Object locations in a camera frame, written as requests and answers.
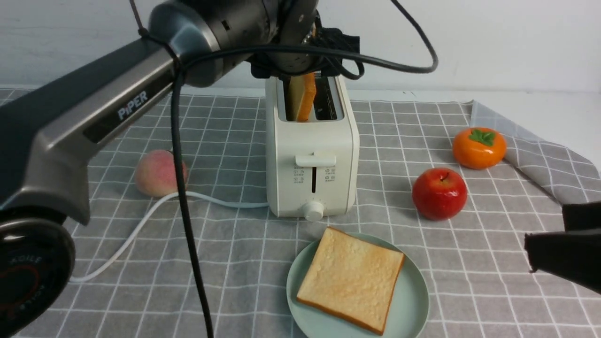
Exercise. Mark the toast slice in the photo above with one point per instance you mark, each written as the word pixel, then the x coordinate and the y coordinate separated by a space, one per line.
pixel 352 279
pixel 300 97

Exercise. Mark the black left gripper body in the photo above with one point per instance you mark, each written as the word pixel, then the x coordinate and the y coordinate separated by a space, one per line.
pixel 284 65

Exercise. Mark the white two-slot toaster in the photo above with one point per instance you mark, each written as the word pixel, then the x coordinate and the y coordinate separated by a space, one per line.
pixel 312 166

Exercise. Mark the red apple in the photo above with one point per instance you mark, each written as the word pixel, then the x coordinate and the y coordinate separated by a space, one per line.
pixel 439 193

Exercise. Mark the orange persimmon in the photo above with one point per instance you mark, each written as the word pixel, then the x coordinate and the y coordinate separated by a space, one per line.
pixel 479 148

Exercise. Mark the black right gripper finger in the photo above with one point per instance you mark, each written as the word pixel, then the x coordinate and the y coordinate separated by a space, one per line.
pixel 573 254

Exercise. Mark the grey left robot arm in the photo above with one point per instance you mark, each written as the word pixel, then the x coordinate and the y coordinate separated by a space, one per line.
pixel 49 135

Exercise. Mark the light green plate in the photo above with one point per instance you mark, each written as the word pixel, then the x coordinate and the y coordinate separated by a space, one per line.
pixel 408 312

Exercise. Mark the pink peach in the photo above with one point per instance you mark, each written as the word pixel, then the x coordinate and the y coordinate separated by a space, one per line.
pixel 155 174

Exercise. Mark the grey checked tablecloth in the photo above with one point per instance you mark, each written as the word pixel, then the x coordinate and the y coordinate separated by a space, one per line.
pixel 473 264

